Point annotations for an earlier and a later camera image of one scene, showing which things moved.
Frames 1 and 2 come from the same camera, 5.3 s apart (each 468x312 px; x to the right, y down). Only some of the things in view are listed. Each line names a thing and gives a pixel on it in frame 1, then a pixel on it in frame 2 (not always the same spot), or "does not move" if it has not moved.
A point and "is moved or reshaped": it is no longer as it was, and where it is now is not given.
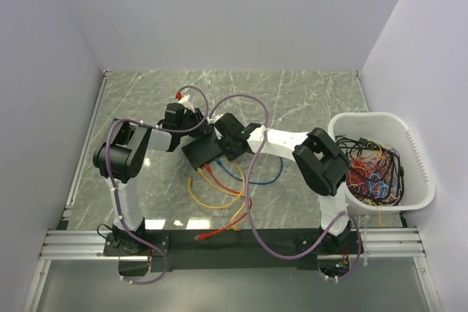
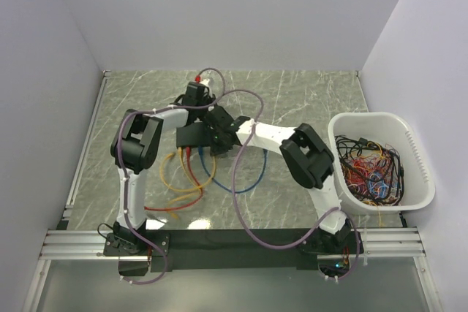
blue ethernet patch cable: [223, 168] -> [239, 191]
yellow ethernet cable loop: [233, 204] -> [170, 188]
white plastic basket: [395, 130] does not move
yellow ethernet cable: [232, 223] -> [171, 207]
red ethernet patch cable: [202, 237] -> [195, 178]
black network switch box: [202, 150] is moved or reshaped
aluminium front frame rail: [88, 245] does not move
